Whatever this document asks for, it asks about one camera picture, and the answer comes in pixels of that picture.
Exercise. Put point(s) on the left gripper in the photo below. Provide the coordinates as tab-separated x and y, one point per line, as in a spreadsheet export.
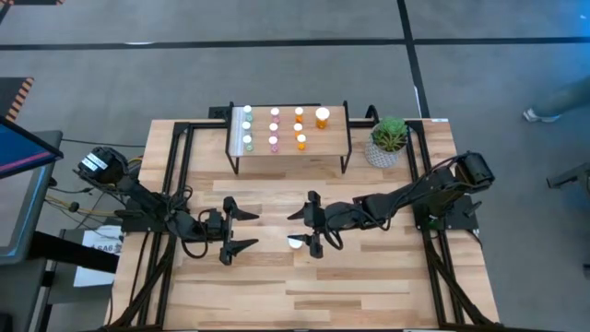
216	226

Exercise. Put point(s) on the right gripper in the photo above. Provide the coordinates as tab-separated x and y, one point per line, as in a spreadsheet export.
322	219

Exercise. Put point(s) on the pink pill bottle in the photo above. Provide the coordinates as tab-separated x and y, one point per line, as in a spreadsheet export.
273	126
274	111
273	139

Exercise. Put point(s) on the green pill bottle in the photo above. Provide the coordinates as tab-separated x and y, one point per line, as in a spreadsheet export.
247	109
247	138
246	124

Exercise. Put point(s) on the short orange pill bottle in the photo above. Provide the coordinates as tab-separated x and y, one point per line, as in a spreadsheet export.
298	126

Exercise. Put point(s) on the large orange pill bottle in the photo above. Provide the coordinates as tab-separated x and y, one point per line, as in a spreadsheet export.
322	113

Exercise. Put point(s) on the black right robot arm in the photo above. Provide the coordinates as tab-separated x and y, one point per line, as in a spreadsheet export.
405	198

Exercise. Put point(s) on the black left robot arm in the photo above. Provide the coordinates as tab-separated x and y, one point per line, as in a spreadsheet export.
138	193

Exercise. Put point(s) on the black power strip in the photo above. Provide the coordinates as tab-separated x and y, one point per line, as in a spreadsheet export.
219	112

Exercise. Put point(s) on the potted succulent patterned pot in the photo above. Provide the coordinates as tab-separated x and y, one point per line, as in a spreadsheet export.
389	133

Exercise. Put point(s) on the white paper sheet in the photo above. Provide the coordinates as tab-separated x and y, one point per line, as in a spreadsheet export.
92	276

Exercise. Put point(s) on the black beam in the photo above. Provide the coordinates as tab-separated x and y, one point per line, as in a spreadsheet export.
74	251

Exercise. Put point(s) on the monitor blue screen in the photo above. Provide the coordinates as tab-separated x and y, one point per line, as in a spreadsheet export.
20	150

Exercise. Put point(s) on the orange black striped mat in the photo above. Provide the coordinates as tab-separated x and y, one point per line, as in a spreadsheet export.
11	97

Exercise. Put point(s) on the black chair base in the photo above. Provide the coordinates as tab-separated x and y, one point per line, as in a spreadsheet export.
574	174

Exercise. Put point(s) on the person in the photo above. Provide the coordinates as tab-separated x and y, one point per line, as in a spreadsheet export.
562	99

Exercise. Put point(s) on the wooden shelf black frame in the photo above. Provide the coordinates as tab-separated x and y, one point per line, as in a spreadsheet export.
332	138

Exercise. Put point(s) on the black aluminium rig frame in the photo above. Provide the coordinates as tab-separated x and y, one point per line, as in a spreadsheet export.
203	123

